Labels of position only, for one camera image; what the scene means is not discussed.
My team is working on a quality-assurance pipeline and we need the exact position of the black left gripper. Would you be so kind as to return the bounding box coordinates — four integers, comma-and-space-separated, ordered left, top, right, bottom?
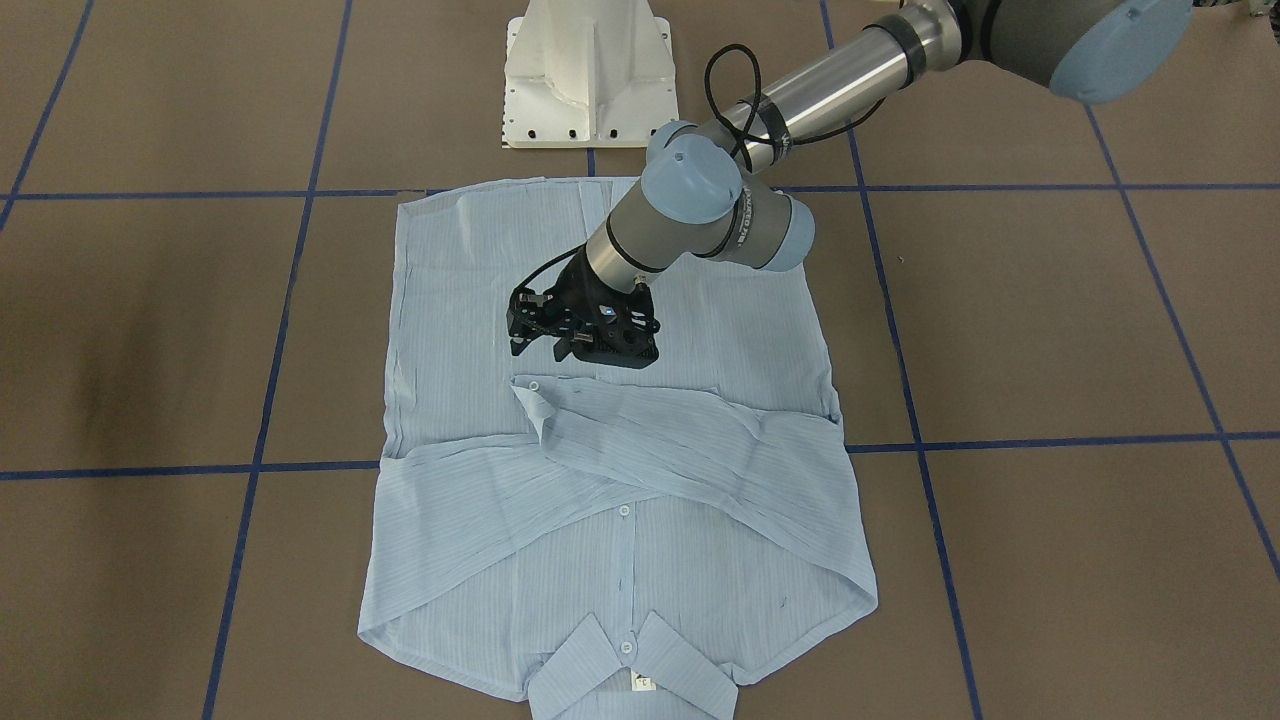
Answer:
552, 250, 660, 370

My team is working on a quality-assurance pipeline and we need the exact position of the light blue button shirt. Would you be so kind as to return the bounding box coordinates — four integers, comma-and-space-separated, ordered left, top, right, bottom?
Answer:
357, 178, 878, 719

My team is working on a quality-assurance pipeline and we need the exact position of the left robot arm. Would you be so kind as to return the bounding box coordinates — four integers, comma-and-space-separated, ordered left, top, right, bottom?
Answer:
506, 1, 1196, 369

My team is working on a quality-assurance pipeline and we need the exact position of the white central pillar base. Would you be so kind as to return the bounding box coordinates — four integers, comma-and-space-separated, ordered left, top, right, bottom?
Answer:
500, 1, 680, 149

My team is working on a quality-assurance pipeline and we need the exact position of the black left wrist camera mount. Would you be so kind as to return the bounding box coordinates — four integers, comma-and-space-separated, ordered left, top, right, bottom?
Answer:
506, 286, 579, 363

